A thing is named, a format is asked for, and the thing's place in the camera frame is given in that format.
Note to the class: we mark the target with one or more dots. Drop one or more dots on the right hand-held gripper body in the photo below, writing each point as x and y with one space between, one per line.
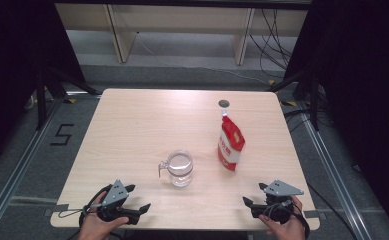
280 188

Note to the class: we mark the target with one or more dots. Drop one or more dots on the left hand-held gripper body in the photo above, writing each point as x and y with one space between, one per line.
117 195

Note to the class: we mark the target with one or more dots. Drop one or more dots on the clear glass jar with lid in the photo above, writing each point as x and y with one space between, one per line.
180 170

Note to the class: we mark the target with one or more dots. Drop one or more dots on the red and white spouted pouch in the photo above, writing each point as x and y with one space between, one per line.
230 143

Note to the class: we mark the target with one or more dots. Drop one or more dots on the person's left hand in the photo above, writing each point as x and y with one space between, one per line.
93 228

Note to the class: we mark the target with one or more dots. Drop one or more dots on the person's right hand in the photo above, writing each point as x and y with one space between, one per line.
292 231

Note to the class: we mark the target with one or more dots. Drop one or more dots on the grey tape strip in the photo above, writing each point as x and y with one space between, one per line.
60 207
312 214

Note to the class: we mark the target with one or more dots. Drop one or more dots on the black metal stand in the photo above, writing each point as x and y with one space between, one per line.
314 103
41 100

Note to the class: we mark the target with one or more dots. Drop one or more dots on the grey round table grommet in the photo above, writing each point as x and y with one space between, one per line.
224 103

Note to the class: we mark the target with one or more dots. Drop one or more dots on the yellow and black floor marker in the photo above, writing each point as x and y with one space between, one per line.
271 82

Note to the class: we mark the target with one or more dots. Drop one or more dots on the dark curtain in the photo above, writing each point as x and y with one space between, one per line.
15 50
365 83

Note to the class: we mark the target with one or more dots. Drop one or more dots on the beige wooden shelf unit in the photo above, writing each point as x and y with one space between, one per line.
125 36

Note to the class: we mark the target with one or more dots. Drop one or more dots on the silver metal floor rail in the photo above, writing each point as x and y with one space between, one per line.
22 163
332 173

